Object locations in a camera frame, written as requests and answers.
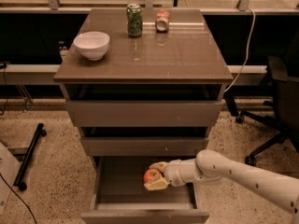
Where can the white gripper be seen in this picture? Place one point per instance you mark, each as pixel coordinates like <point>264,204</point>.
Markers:
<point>172,173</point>

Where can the red apple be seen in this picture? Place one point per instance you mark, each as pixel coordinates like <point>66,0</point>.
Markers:
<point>151,175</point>

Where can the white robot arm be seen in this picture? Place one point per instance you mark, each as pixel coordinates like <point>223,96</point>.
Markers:
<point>210,166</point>

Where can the bottom grey drawer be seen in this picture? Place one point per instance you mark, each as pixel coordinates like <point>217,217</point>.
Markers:
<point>119,196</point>

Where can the grey drawer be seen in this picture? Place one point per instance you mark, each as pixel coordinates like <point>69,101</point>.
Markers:
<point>92,113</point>
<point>119,196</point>
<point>147,141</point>

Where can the middle grey drawer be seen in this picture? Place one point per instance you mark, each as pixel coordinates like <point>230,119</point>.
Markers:
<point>147,141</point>

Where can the top grey drawer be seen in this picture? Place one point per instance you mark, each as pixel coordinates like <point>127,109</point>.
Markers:
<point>92,113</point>

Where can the black wheeled stand base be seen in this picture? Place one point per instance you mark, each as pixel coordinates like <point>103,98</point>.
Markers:
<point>40,132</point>

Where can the white ceramic bowl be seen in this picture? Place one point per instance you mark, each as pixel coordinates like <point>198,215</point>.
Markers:
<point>92,45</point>

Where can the red and white soda can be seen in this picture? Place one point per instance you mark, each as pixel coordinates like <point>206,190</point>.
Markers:
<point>162,21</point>

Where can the small bottle behind cabinet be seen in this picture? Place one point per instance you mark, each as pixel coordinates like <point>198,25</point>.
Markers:
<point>63,49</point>

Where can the green soda can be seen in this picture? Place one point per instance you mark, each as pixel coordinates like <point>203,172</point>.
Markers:
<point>134,20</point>

